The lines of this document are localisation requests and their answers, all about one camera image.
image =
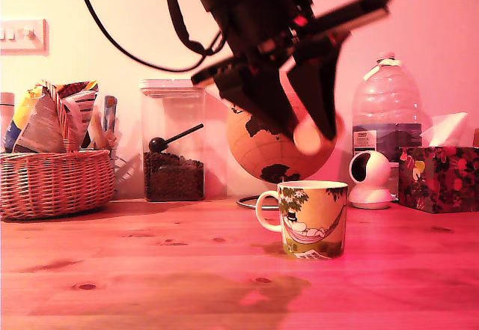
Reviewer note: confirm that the black coffee scoop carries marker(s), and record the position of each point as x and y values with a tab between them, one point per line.
156	144

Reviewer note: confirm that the clear jar of coffee beans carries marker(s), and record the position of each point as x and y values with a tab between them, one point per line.
172	184

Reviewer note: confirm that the cork globe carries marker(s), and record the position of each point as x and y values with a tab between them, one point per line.
262	150

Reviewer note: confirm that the large clear water bottle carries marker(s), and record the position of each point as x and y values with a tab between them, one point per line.
385	94

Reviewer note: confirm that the illustrated ceramic mug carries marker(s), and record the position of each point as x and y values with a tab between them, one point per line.
318	203

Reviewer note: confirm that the white tissue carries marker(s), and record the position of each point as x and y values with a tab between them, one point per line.
445	128

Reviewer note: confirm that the blue sachet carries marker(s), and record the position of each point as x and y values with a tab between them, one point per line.
110	111

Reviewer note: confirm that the floral tissue box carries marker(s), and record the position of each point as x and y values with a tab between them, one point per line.
441	180

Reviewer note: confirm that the small brown box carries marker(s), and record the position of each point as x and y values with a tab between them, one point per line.
476	137

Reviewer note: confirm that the pale packet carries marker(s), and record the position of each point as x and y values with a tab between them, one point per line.
101	135

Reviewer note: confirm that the red white printed bag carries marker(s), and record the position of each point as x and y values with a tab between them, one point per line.
80	109

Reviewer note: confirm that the grey printed snack bag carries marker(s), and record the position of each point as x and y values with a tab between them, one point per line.
46	124

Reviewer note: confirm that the wicker basket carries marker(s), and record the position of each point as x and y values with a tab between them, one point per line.
56	184

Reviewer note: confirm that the yellow blue snack bag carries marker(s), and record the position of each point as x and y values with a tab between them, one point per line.
13	128

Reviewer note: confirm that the small white round camera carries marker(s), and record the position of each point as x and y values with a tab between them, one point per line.
378	165

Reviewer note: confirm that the wall switch plate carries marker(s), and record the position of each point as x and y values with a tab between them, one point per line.
15	45

